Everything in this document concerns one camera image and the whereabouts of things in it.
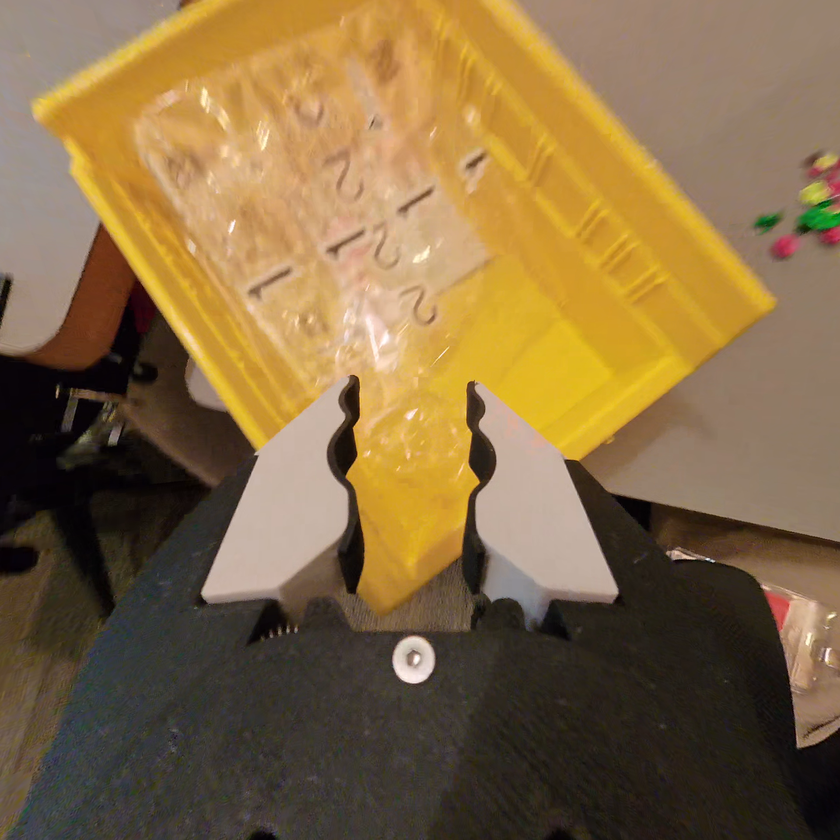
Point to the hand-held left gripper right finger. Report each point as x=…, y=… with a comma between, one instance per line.
x=538, y=518

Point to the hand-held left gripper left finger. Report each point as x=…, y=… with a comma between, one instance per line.
x=282, y=512

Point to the clear plastic bag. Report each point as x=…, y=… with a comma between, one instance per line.
x=413, y=439

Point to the black office chair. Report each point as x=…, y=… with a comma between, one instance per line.
x=65, y=407

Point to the clear bag with red contents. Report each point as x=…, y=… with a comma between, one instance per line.
x=807, y=643

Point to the yellow plastic bin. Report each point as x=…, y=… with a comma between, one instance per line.
x=564, y=367

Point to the heap of clear plastic bags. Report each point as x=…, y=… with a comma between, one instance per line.
x=295, y=197

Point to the cluster of red green pieces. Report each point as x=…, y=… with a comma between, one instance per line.
x=820, y=216

